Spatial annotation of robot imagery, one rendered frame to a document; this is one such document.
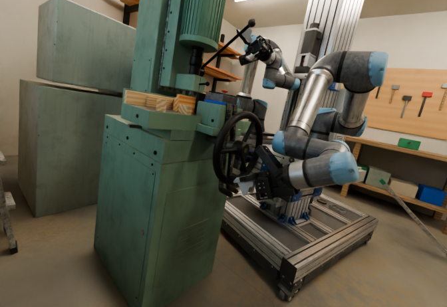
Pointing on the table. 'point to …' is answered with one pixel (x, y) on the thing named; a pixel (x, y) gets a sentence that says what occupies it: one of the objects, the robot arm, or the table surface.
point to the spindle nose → (195, 60)
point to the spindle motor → (203, 10)
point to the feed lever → (228, 44)
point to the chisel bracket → (190, 83)
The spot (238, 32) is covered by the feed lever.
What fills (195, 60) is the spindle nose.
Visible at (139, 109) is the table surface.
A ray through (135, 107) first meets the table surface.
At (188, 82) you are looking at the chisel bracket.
